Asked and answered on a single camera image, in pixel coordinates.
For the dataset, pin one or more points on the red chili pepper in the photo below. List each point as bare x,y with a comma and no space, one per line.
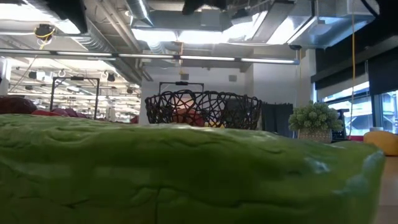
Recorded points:
46,113

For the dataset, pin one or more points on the red pomegranate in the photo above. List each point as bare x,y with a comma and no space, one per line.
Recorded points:
189,118

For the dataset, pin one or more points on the potted green plant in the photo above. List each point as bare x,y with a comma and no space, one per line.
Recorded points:
314,119

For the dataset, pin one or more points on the grey wall speaker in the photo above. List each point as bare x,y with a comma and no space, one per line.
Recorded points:
232,78
184,76

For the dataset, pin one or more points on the long ceiling tube light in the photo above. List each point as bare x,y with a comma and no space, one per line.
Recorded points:
84,53

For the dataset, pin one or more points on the large black rig frame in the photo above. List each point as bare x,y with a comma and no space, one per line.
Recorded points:
76,78

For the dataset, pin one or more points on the silver rectangular air duct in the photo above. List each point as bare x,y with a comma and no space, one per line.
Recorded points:
311,31

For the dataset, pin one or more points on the small black rig frame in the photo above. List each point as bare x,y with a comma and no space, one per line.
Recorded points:
182,83

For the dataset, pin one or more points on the green ridged gourd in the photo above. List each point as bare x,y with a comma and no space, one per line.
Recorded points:
186,174

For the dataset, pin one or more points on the round spiral air duct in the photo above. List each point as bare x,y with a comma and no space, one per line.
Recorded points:
93,43

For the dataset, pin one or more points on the dark hanging curtain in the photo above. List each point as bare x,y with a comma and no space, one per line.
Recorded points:
276,119

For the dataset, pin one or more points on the orange yellow mango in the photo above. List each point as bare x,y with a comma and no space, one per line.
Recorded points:
382,143

